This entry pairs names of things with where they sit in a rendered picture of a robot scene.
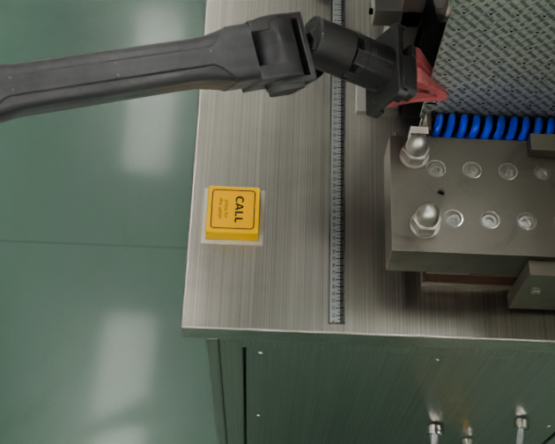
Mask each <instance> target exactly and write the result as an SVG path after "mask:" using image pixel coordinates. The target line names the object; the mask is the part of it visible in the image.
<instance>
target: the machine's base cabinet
mask: <svg viewBox="0 0 555 444"><path fill-rule="evenodd" d="M205 340H206V347H207V355H208V362H209V370H210V377H211V392H212V399H213V407H214V414H215V422H216V429H217V436H218V444H429V436H427V435H426V427H427V426H429V425H441V426H443V428H444V435H442V436H440V442H439V444H461V440H462V439H464V438H470V439H473V444H516V438H517V430H515V429H514V420H515V419H518V418H525V419H527V420H528V421H529V429H528V430H524V435H523V443H522V444H555V351H512V350H489V349H467V348H444V347H421V346H399V345H376V344H331V343H309V342H286V341H263V340H240V339H217V338H205Z"/></svg>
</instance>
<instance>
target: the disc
mask: <svg viewBox="0 0 555 444"><path fill-rule="evenodd" d="M454 2H455V0H446V2H445V4H444V6H443V7H442V8H437V7H436V6H434V7H435V13H436V17H437V19H438V20H439V22H440V23H445V22H446V21H447V20H448V18H449V16H450V14H451V11H452V9H453V6H454Z"/></svg>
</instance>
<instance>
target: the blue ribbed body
mask: <svg viewBox="0 0 555 444"><path fill-rule="evenodd" d="M543 124H544V122H543V119H542V118H541V117H537V118H536V120H535V122H534V125H530V118H529V117H527V116H525V117H523V119H522V125H518V118H517V117H516V116H512V117H511V118H510V124H506V117H505V116H504V115H501V116H499V118H498V122H497V123H493V117H492V116H491V115H488V116H486V118H485V123H481V116H480V115H474V116H473V120H472V122H469V117H468V116H467V115H466V114H463V115H462V116H461V119H460V122H456V115H455V114H450V115H449V116H448V121H447V122H444V115H443V114H442V113H438V114H437V115H436V116H435V122H433V121H432V130H431V136H432V137H455V138H463V137H464V138H476V139H499V140H500V139H501V140H520V141H527V139H528V137H529V134H530V133H535V134H555V119H554V118H549V119H548V120H547V123H546V126H543Z"/></svg>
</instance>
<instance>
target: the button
mask: <svg viewBox="0 0 555 444"><path fill-rule="evenodd" d="M260 196H261V190H260V189H259V188H244V187H222V186H209V188H208V200H207V212H206V225H205V236H206V239H213V240H236V241H258V236H259V217H260Z"/></svg>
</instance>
